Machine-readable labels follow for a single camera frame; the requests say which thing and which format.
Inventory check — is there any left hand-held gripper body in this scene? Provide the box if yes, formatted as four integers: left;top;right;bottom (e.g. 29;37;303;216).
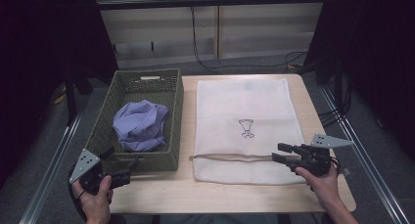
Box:
69;148;132;197

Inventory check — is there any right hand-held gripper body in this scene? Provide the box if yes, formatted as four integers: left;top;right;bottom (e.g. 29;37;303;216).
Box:
287;133;354;178

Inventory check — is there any purple shirt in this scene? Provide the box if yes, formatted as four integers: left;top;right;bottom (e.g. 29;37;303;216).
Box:
112;99;170;153

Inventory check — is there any white mesh laundry bag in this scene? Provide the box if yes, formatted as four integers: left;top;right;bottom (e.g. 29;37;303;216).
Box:
190;77;307;186

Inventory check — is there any green woven basket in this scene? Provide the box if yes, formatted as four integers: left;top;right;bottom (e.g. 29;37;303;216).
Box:
81;67;185;174

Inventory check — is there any person's right hand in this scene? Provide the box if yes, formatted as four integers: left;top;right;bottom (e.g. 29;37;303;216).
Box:
295;164;342;212

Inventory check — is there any person's left hand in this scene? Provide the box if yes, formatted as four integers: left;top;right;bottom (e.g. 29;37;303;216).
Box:
71;174;115;224

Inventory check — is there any black metal stand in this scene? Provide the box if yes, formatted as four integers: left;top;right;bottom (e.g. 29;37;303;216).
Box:
63;70;94;127

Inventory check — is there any yellow strip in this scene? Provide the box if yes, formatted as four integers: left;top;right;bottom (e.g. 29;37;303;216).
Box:
52;83;68;105

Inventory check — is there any black curtain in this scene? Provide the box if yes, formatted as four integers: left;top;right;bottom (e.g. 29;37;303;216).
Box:
0;0;119;189
304;0;415;159

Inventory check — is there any black horizontal bar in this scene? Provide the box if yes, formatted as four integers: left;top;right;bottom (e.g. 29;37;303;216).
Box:
94;0;329;12

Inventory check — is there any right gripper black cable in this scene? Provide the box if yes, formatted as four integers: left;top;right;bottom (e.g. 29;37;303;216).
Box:
329;156;343;177

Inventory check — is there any metal floor rail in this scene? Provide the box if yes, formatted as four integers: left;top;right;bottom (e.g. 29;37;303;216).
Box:
319;85;410;224
19;111;84;224

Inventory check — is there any bundle of black floor cables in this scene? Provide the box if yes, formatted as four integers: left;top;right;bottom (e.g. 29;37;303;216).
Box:
317;80;351;127

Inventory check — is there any black wall cable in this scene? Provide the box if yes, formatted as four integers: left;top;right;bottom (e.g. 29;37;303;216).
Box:
190;5;309;75

